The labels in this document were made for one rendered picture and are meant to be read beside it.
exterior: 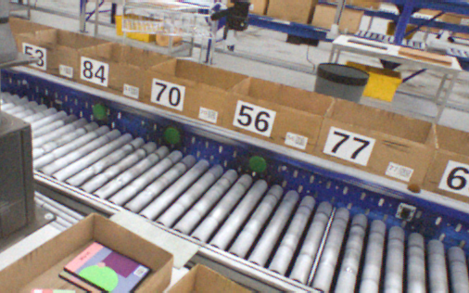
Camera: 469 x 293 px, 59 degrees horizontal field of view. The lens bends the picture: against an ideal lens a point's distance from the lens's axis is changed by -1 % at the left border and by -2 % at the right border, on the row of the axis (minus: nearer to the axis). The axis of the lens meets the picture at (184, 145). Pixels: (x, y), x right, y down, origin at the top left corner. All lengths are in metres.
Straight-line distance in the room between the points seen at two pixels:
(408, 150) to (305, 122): 0.37
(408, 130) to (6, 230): 1.55
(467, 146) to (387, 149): 0.41
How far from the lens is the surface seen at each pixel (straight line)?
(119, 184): 1.56
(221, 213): 1.46
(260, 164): 1.67
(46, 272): 1.18
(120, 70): 1.95
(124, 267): 1.15
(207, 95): 1.75
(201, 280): 1.11
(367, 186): 1.65
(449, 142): 1.95
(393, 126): 1.92
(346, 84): 4.22
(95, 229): 1.25
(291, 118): 1.66
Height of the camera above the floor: 1.57
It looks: 26 degrees down
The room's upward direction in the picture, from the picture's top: 8 degrees clockwise
